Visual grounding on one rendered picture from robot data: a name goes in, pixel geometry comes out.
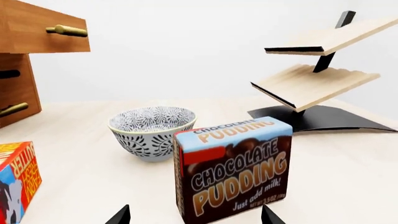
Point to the chocolate pudding box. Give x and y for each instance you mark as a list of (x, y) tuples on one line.
[(236, 170)]

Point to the blue patterned ceramic bowl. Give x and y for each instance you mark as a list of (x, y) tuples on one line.
[(149, 135)]

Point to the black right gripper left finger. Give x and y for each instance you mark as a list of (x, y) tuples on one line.
[(122, 216)]

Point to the wooden cabinet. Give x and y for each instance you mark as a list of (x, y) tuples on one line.
[(15, 91)]

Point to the two-tier wooden shelf rack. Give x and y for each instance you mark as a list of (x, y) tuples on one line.
[(314, 77)]

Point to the butter box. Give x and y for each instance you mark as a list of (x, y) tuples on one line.
[(17, 182)]

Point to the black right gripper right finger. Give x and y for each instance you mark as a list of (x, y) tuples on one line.
[(270, 216)]

